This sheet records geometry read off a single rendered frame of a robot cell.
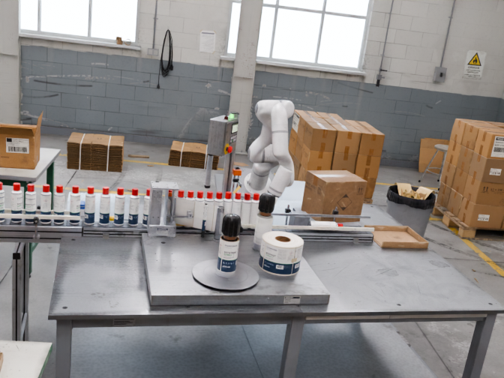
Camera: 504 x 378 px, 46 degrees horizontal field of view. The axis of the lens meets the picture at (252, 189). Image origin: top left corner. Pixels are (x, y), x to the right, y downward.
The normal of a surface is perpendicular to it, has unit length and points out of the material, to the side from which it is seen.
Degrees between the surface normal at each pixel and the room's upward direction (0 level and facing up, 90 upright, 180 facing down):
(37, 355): 0
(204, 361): 2
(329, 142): 90
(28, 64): 90
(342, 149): 91
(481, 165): 89
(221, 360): 2
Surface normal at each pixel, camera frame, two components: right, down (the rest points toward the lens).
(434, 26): 0.10, 0.31
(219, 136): -0.37, 0.23
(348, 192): 0.41, 0.32
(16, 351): 0.12, -0.95
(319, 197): -0.90, 0.02
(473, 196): -0.98, -0.06
